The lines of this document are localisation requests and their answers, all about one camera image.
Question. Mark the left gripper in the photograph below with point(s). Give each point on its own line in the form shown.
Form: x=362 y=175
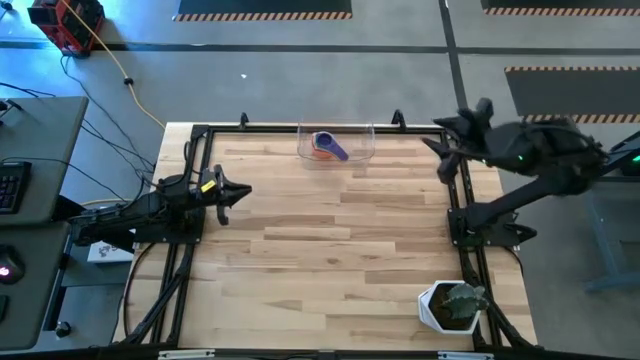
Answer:
x=200 y=197

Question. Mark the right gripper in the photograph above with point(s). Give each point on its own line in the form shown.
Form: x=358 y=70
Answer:
x=475 y=142

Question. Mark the pink-red measuring cup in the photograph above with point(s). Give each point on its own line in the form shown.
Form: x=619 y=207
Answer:
x=320 y=154

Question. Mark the purple measuring cup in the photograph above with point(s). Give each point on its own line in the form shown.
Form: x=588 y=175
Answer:
x=327 y=142

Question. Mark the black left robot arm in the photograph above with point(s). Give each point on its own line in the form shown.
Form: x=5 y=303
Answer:
x=140 y=210

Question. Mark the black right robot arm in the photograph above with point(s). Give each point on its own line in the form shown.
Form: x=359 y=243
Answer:
x=540 y=150

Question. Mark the clear plastic basket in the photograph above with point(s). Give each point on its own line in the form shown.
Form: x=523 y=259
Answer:
x=357 y=150

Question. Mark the small yellow tag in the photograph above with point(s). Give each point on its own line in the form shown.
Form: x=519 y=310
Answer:
x=208 y=186

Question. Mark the white printed box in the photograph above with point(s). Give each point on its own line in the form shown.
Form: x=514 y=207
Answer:
x=112 y=252

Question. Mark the black hazard-striped floor mat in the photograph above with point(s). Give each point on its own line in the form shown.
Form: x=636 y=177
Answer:
x=265 y=6
x=575 y=92
x=560 y=4

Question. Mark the green cactus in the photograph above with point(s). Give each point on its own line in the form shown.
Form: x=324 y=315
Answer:
x=462 y=300

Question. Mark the white angular plant pot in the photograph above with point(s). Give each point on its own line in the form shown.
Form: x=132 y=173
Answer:
x=425 y=310

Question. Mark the grey desk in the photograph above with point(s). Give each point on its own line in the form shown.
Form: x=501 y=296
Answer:
x=35 y=300
x=45 y=150

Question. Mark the black round knob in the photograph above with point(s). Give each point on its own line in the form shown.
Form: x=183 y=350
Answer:
x=63 y=329

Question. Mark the blue-grey metal table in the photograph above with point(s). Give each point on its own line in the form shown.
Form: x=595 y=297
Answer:
x=612 y=281

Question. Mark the black keyboard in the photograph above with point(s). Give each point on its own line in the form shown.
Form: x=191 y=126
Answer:
x=12 y=187

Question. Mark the black computer mouse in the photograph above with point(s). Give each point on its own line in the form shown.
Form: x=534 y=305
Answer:
x=10 y=265

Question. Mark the red and black case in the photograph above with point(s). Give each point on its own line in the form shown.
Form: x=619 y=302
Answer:
x=65 y=25

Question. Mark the black frame clamp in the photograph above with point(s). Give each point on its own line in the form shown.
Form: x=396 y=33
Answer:
x=244 y=119
x=398 y=118

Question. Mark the white bracket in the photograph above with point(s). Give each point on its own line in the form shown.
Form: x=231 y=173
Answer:
x=186 y=355
x=465 y=356

